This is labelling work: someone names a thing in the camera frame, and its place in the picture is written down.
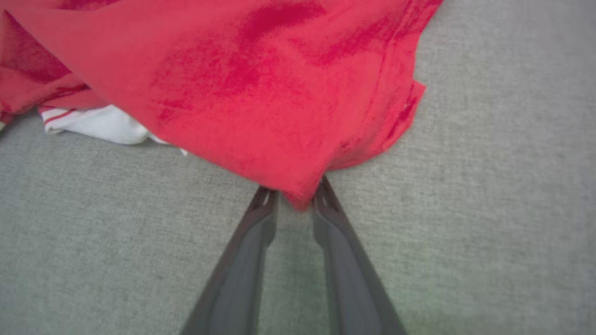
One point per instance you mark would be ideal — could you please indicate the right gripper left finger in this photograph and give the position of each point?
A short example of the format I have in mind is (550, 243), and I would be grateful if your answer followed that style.
(237, 279)

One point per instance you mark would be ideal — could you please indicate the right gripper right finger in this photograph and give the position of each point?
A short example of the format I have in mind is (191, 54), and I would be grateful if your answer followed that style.
(354, 288)

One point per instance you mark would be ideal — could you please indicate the red basketball jersey number 23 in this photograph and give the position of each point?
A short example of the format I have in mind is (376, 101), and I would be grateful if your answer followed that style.
(242, 83)

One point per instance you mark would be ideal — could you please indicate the grey fabric sofa seat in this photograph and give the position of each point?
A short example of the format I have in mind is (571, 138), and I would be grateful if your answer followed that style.
(489, 209)

